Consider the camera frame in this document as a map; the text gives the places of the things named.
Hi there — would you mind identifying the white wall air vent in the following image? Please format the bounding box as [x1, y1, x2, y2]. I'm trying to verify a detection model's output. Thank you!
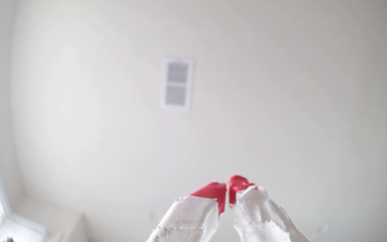
[161, 58, 195, 111]

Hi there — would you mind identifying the gripper finger red white tape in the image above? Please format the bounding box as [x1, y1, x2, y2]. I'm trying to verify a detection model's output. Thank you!
[146, 181, 227, 242]
[228, 175, 310, 242]

